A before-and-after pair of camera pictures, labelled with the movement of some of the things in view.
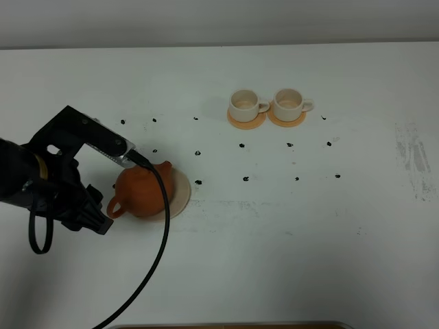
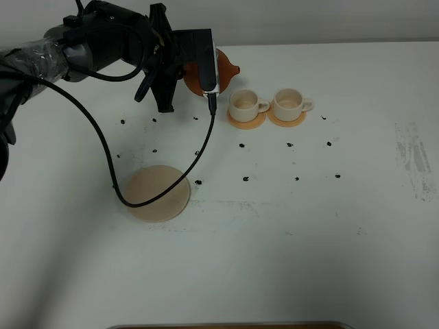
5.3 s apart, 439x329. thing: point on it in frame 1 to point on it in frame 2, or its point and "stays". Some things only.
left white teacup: x=244 y=105 stays
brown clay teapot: x=139 y=192 to x=193 y=79
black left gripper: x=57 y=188 to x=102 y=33
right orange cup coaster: x=271 y=116 stays
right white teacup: x=289 y=104 stays
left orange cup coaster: x=258 y=120 stays
